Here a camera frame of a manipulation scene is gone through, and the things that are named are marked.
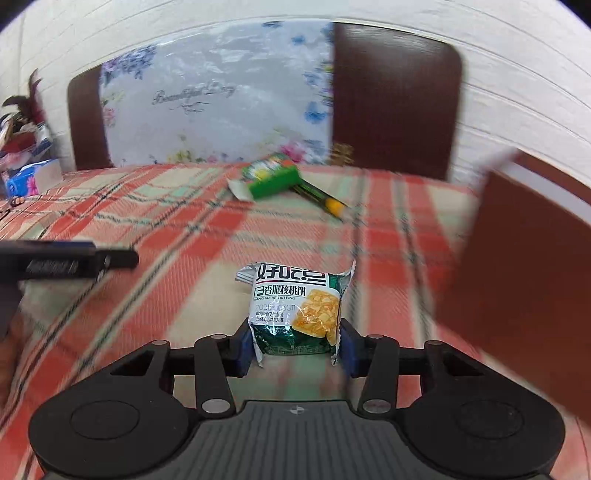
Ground green cracker snack packet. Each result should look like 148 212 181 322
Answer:
235 262 356 363

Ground green carton box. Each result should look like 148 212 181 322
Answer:
228 153 301 202

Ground blue floral tissue pack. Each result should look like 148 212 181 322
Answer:
2 159 63 198

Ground red plaid bed sheet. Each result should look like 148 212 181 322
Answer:
0 162 583 480

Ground white floral plastic bag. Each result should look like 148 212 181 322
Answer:
99 18 335 167

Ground brown wooden headboard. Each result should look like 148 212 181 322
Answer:
67 20 463 179

